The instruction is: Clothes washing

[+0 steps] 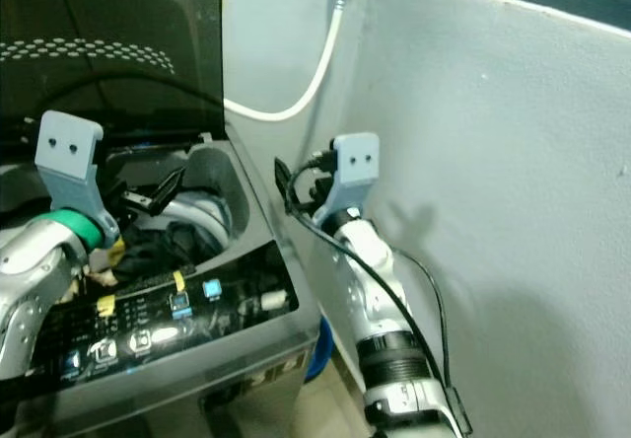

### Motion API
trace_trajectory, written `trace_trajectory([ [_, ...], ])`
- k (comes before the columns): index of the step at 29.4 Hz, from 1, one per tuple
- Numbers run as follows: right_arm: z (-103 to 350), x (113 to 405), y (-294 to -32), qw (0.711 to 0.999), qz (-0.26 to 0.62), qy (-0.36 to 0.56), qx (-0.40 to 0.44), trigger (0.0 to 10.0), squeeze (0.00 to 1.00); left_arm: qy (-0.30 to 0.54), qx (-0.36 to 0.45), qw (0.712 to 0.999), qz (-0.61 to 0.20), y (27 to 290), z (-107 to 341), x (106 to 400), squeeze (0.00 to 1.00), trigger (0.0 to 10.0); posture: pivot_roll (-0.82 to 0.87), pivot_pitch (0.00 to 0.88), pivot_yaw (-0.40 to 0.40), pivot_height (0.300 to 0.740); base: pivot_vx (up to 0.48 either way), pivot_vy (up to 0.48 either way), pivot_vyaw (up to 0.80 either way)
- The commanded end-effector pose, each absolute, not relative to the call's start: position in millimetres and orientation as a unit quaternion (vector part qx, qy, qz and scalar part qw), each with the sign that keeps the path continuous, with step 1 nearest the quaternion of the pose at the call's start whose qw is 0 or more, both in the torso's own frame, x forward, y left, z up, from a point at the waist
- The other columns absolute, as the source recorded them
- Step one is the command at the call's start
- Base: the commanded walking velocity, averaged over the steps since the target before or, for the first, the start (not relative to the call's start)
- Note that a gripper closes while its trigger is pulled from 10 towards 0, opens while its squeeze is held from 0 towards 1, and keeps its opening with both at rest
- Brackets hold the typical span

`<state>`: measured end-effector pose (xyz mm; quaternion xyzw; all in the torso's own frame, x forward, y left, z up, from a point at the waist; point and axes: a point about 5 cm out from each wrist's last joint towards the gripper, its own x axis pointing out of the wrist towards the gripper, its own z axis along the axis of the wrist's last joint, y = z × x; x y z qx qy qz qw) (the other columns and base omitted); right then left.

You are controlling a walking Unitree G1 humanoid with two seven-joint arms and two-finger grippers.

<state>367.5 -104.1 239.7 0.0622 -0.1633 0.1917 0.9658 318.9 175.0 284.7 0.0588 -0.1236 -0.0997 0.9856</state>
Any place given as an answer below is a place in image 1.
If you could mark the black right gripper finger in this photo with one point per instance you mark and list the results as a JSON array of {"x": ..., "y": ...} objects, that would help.
[{"x": 283, "y": 178}]

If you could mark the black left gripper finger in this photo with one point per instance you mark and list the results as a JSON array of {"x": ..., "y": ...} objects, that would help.
[
  {"x": 140, "y": 211},
  {"x": 168, "y": 185}
]

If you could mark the black white striped garment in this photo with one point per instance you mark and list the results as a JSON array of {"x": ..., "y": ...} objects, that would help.
[{"x": 158, "y": 246}]

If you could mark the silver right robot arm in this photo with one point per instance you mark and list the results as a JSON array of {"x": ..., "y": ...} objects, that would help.
[{"x": 380, "y": 290}]

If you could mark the grey top-load washing machine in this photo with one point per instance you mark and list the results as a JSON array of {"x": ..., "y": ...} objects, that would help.
[{"x": 256, "y": 241}]

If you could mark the yellow tape strip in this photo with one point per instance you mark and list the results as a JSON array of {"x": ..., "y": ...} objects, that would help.
[
  {"x": 105, "y": 306},
  {"x": 179, "y": 281}
]

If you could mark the blue square panel sticker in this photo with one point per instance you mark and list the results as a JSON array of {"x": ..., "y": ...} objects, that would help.
[{"x": 212, "y": 288}]

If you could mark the black washer control panel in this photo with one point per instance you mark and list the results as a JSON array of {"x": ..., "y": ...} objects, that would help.
[{"x": 207, "y": 325}]

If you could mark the dark tinted washer lid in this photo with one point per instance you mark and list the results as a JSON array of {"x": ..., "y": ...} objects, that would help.
[{"x": 118, "y": 34}]

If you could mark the blue plastic bucket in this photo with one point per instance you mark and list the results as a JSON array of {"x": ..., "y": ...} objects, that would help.
[{"x": 320, "y": 349}]

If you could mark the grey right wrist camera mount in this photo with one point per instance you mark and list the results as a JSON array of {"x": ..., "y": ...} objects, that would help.
[{"x": 355, "y": 162}]

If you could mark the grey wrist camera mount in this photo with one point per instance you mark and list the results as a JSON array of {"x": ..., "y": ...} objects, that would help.
[
  {"x": 67, "y": 152},
  {"x": 355, "y": 162}
]

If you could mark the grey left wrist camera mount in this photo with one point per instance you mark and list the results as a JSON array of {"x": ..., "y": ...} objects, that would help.
[{"x": 67, "y": 152}]

